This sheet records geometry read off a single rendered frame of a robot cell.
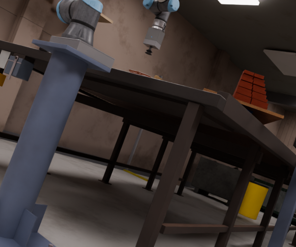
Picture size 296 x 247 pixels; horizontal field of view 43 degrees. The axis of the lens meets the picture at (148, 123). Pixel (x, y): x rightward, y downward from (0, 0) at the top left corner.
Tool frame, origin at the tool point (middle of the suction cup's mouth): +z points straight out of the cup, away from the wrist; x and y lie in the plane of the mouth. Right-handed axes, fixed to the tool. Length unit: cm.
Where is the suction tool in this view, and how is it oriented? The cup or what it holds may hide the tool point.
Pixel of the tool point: (148, 53)
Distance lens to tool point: 227.0
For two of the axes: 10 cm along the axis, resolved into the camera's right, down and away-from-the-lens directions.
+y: -8.3, -2.8, 4.8
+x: -4.4, -2.1, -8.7
